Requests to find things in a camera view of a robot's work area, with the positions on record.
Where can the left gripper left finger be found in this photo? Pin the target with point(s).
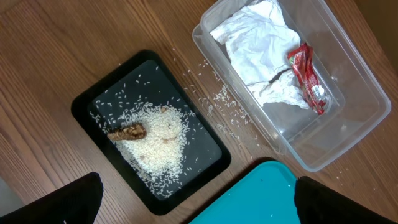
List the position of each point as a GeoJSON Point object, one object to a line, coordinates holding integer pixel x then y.
{"type": "Point", "coordinates": [76, 202]}

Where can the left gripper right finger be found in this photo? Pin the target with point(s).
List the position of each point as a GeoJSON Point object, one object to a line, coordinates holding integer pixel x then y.
{"type": "Point", "coordinates": [317, 204]}

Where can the brown food scrap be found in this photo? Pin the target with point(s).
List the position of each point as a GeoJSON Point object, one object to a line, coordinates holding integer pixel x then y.
{"type": "Point", "coordinates": [133, 132]}

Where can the red sauce packet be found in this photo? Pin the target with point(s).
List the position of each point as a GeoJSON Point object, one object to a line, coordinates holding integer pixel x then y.
{"type": "Point", "coordinates": [300, 60]}

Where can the teal serving tray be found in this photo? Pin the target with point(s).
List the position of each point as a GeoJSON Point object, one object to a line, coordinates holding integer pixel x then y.
{"type": "Point", "coordinates": [264, 195]}

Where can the pile of white rice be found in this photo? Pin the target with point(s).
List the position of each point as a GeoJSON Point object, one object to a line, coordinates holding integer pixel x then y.
{"type": "Point", "coordinates": [158, 143]}

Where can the black tray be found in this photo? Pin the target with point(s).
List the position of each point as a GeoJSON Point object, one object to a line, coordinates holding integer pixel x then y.
{"type": "Point", "coordinates": [206, 156]}

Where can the clear plastic bin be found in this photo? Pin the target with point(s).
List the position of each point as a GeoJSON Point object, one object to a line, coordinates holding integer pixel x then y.
{"type": "Point", "coordinates": [355, 101]}

